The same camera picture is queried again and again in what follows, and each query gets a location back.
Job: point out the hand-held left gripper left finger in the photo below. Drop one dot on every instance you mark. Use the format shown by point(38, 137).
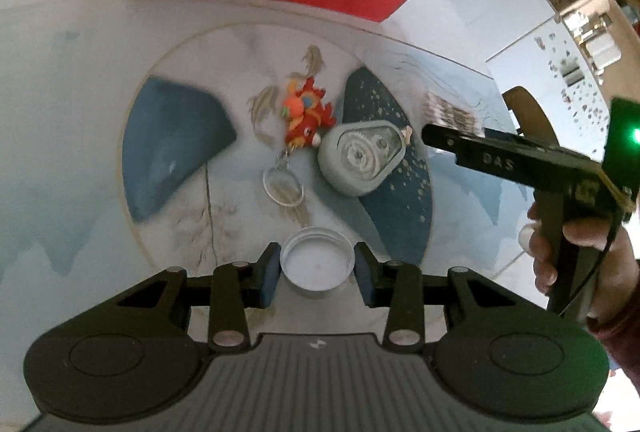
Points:
point(269, 277)

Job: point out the person's right hand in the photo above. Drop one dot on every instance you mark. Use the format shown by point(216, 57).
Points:
point(620, 262)

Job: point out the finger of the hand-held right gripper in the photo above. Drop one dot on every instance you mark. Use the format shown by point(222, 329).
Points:
point(440, 139)

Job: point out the grey correction tape dispenser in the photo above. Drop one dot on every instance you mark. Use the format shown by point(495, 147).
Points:
point(360, 159)

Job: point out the person's right forearm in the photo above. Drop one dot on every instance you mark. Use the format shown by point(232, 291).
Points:
point(622, 342)

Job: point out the white sideboard cabinet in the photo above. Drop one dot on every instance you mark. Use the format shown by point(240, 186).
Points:
point(475, 6)

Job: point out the brown wooden chair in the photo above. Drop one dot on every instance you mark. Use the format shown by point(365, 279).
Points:
point(532, 111)

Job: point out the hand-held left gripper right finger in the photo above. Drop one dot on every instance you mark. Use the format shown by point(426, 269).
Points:
point(367, 277)

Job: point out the white plastic lid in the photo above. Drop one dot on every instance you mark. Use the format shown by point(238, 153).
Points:
point(317, 264)

